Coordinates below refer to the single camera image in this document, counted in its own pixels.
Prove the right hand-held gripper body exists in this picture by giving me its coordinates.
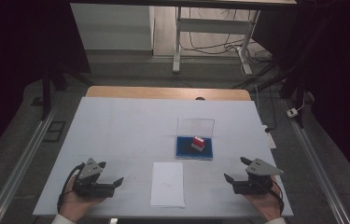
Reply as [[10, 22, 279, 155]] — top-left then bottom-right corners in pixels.
[[231, 158, 285, 196]]

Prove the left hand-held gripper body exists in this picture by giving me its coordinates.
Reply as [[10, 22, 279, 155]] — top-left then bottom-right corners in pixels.
[[72, 157, 116, 199]]

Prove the red and white stamp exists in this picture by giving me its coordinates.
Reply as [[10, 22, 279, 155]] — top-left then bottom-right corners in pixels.
[[190, 135, 206, 153]]

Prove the white paper sheet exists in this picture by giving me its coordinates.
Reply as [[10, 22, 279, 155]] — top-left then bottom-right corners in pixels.
[[148, 161, 187, 209]]

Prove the blue ink pad box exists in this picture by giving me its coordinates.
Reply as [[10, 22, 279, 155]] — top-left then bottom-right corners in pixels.
[[175, 117, 216, 161]]

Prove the person's right hand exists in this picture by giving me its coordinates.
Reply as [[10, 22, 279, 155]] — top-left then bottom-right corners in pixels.
[[243, 176, 285, 223]]

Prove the person's left hand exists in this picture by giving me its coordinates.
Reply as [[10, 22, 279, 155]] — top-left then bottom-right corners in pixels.
[[59, 175, 108, 223]]

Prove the white power strip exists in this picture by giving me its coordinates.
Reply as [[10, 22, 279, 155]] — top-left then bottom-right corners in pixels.
[[261, 124, 277, 150]]

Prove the person's right white sleeve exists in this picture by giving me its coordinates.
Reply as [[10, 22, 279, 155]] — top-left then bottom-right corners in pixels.
[[264, 217, 287, 224]]

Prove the person's white sleeve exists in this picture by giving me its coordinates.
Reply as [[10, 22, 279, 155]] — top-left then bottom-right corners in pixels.
[[264, 217, 287, 224], [50, 213, 77, 224]]

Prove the white board table cover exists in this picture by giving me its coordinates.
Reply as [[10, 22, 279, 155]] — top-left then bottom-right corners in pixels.
[[32, 96, 294, 218]]

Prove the person's left white sleeve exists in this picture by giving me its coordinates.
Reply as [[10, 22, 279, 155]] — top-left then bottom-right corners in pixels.
[[50, 213, 77, 224]]

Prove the small white adapter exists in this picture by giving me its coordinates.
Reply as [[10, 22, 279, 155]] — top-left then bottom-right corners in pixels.
[[286, 107, 300, 119]]

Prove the wooden table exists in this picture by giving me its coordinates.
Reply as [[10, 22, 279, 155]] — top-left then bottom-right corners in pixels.
[[85, 85, 252, 102]]

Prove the black stand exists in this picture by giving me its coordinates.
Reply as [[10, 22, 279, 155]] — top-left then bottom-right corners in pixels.
[[39, 60, 95, 121], [231, 57, 308, 129]]

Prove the black curtain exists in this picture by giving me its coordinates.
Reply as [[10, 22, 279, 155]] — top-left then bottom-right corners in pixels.
[[252, 0, 350, 194], [0, 0, 92, 170]]

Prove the white cabinet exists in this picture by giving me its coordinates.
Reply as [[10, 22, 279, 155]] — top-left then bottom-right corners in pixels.
[[69, 3, 155, 51]]

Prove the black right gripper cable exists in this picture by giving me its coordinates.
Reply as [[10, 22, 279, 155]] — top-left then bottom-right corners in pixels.
[[268, 179, 286, 217]]

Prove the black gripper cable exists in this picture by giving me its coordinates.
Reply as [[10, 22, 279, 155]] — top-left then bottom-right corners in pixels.
[[268, 179, 286, 217], [56, 162, 86, 215]]

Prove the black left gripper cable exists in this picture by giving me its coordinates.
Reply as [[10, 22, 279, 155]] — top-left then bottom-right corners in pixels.
[[56, 162, 86, 215]]

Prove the black floor frame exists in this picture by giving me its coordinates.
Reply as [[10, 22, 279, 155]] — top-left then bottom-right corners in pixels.
[[42, 120, 67, 144]]

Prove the metal floor rail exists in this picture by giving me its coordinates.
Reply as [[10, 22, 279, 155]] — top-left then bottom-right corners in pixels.
[[283, 98, 350, 224], [0, 104, 59, 224]]

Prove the tangle of floor cables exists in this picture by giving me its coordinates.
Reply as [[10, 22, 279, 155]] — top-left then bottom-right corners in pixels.
[[180, 7, 273, 64]]

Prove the white desk frame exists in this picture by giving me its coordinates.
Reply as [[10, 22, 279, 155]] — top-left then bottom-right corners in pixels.
[[172, 6, 261, 76]]

